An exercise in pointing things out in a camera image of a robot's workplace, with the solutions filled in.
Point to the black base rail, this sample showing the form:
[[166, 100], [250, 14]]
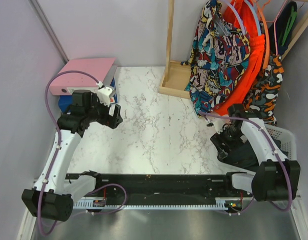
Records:
[[164, 189]]

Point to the white cable duct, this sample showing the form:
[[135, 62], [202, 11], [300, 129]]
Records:
[[95, 204]]

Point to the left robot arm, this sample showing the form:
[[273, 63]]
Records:
[[51, 197]]

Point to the white plastic basket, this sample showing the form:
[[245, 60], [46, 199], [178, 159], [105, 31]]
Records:
[[286, 138]]

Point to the blue binder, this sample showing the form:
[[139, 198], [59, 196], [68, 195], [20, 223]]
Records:
[[66, 100]]

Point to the green hanger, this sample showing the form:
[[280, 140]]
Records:
[[291, 19]]

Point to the pink hanger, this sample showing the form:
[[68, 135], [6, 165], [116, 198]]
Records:
[[276, 13]]

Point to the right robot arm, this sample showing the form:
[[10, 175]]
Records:
[[276, 178]]

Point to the orange shorts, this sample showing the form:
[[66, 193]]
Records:
[[257, 49]]

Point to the navy ribbed shorts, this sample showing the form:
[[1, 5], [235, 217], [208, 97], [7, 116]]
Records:
[[284, 26]]

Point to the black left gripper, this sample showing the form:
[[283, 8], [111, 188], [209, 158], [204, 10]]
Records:
[[111, 121]]

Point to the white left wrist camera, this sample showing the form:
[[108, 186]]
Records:
[[105, 93]]

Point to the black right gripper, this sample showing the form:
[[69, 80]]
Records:
[[218, 139]]

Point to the light blue hanger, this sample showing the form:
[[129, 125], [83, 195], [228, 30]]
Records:
[[251, 7]]

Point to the lilac hanger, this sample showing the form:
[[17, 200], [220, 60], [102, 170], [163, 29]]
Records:
[[236, 15]]

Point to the orange hanger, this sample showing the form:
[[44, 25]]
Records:
[[267, 41]]

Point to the pink binder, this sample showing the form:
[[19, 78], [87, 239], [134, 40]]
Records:
[[82, 75]]

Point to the wooden clothes rack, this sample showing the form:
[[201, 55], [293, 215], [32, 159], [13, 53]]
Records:
[[176, 75]]

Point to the comic print shorts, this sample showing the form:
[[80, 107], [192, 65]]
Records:
[[219, 57]]

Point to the camouflage print shorts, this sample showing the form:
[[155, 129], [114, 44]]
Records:
[[263, 94]]

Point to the dark navy shorts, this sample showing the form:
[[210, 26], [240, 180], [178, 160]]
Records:
[[242, 157]]

